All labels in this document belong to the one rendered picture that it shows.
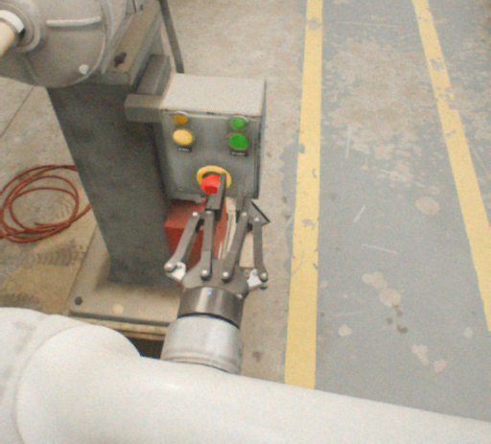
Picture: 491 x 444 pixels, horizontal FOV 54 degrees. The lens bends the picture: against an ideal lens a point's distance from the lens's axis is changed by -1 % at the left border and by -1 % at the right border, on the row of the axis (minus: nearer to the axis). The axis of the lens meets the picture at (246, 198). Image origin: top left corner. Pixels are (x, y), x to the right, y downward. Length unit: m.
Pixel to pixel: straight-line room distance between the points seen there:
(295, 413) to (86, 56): 0.61
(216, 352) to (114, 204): 0.79
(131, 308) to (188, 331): 0.98
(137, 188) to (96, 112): 0.23
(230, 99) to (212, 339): 0.39
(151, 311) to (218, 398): 1.20
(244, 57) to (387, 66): 0.83
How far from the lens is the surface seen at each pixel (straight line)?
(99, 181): 1.20
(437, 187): 2.30
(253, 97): 0.77
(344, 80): 2.79
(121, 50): 0.91
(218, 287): 0.56
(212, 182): 0.81
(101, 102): 1.02
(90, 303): 1.55
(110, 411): 0.33
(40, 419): 0.38
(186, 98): 0.77
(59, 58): 0.78
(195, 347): 0.52
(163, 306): 1.49
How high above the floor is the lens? 1.59
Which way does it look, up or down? 49 degrees down
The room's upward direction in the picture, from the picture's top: straight up
